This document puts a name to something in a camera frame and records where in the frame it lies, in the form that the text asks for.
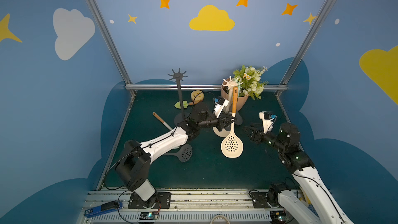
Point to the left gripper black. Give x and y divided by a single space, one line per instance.
222 122

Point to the cream skimmer wooden handle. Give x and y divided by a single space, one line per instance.
232 146
161 120

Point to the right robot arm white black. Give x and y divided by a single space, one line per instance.
303 170

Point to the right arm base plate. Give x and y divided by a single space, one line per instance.
260 200

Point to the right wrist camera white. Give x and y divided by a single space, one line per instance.
268 119

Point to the grey skimmer mint handle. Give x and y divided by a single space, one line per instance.
184 154
239 119

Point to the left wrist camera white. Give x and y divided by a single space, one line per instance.
220 104

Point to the cream utensil rack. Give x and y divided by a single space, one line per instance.
230 84

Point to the small green trowel wooden handle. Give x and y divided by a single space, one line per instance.
185 104

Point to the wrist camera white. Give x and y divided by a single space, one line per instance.
220 104
268 119

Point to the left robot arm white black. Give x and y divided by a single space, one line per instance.
135 161

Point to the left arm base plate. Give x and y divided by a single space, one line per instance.
158 200

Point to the dark grey utensil rack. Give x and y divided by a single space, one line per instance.
178 76

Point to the pink pot with flowers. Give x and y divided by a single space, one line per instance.
249 83

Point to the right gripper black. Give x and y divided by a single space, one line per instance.
258 135

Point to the yellow smiley sponge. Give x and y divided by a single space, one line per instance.
197 96

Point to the blue tool on rail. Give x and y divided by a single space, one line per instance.
105 208

